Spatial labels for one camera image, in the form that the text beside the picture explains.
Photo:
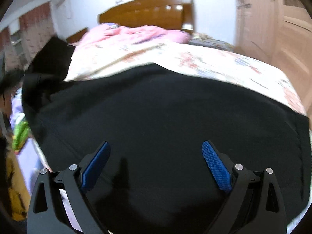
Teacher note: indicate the floral bed sheet mattress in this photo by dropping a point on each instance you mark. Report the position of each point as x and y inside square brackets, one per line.
[95, 61]

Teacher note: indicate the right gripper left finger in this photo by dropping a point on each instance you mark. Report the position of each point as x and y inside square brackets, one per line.
[47, 213]

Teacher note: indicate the pink quilt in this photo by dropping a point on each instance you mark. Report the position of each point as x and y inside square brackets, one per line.
[115, 33]

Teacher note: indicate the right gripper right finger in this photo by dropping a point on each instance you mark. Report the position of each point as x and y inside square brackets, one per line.
[254, 203]

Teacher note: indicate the green floral fabric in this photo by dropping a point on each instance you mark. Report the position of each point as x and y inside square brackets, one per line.
[20, 135]

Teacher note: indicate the red patterned curtain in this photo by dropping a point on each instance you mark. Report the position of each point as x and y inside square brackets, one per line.
[35, 28]

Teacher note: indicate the wooden wardrobe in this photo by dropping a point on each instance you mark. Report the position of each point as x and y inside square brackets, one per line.
[278, 32]

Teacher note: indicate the small wooden headboard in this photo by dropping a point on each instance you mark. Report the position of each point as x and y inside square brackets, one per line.
[77, 36]

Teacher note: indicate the black pants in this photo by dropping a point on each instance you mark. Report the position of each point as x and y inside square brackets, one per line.
[156, 120]

